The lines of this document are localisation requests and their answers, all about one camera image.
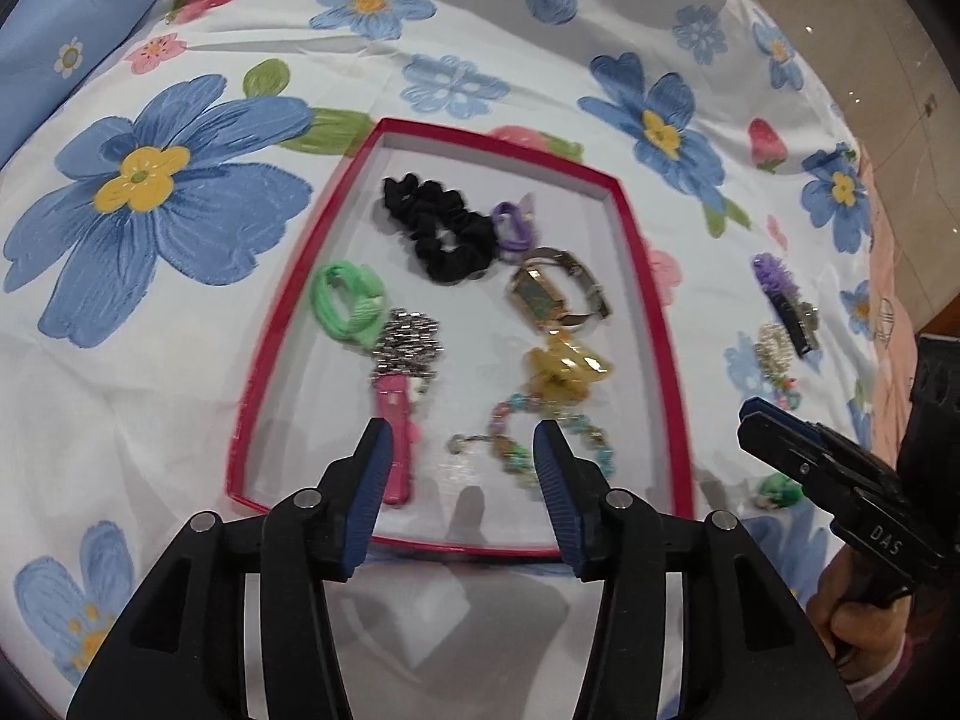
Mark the gold wristwatch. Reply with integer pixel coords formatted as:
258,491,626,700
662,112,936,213
508,246,612,332

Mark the green hair tie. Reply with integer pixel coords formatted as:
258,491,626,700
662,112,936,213
311,261,387,350

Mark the person's right hand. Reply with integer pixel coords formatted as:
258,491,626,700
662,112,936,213
806,540,938,683

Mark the floral strawberry bedsheet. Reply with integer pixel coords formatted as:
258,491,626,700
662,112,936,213
0,0,901,720

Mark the purple flower claw clip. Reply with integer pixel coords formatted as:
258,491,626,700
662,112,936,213
752,253,822,359

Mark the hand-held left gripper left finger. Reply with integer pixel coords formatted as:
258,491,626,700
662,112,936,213
66,416,396,720

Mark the pink heart print blanket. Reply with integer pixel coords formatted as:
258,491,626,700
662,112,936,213
855,142,960,466

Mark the yellow claw clip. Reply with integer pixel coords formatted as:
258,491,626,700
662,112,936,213
523,330,616,410

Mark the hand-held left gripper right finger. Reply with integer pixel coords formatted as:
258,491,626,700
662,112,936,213
531,420,852,720

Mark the purple hair tie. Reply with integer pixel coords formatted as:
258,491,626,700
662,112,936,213
489,195,539,254

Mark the red rimmed tray box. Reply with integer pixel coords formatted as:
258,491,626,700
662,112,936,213
227,118,695,560

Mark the silver bead chain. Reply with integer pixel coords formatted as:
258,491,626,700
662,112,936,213
371,307,445,383

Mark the black scrunchie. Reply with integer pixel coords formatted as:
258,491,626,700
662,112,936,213
382,174,497,284

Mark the pastel bead bracelet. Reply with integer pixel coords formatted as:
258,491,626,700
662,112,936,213
448,390,616,496

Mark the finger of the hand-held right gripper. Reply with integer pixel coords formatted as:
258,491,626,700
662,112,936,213
741,397,871,470
736,416,860,522

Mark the pink hair clip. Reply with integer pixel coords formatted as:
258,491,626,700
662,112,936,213
375,373,425,505

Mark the small green ornament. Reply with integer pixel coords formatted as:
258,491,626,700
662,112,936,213
757,472,805,509

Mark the light blue pillow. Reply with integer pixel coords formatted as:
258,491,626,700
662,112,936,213
0,0,173,166

